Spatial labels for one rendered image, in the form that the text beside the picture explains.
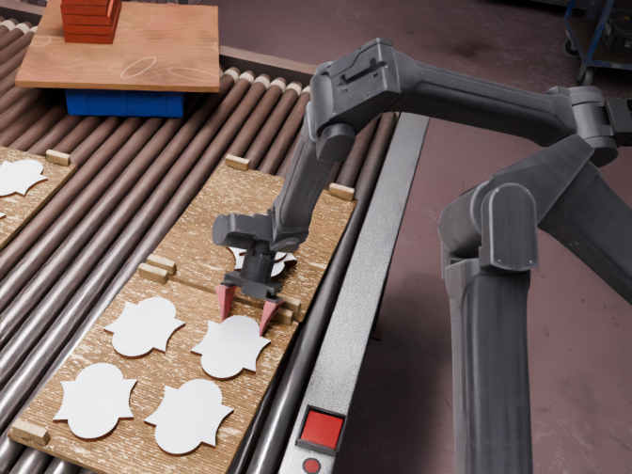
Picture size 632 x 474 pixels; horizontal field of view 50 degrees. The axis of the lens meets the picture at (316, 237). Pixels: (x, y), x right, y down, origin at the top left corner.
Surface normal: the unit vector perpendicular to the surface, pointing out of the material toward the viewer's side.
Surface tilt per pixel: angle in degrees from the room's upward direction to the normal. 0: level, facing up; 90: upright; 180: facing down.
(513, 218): 39
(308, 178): 116
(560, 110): 32
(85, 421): 0
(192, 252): 0
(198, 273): 0
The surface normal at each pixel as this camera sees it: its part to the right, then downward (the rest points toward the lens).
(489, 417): 0.12, -0.18
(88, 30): 0.12, 0.67
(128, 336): 0.10, -0.75
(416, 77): 0.47, -0.37
